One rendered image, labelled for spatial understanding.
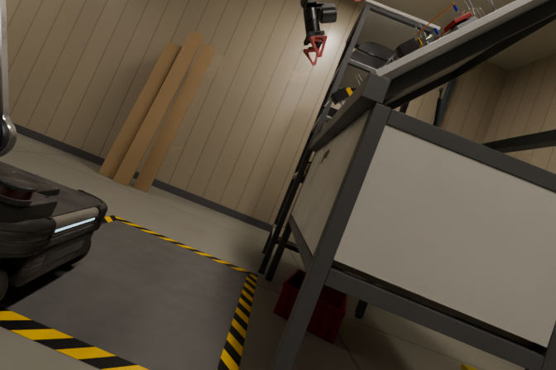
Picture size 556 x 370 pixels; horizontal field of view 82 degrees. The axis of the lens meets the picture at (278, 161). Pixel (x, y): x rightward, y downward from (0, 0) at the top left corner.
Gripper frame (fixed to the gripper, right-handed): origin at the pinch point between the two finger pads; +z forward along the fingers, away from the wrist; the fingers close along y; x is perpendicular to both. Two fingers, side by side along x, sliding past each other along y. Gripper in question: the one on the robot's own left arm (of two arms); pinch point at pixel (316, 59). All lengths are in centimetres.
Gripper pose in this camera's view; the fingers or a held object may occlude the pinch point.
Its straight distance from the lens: 133.5
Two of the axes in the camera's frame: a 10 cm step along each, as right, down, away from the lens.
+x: -9.9, 1.2, -1.1
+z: 1.3, 9.9, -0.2
